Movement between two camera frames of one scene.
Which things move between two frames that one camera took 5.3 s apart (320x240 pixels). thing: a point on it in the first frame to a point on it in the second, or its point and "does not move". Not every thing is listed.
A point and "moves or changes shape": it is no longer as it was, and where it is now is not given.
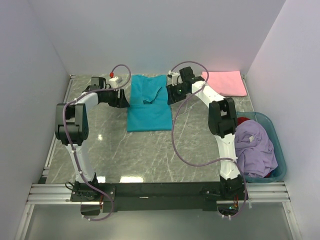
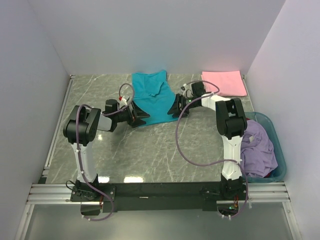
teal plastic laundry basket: (266, 122) does not move
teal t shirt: (149, 110) moves or changes shape
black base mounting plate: (152, 197) does not move
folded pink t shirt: (227, 83) does not move
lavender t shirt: (254, 149) does not move
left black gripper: (121, 102) to (137, 113)
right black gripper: (170, 90) to (175, 108)
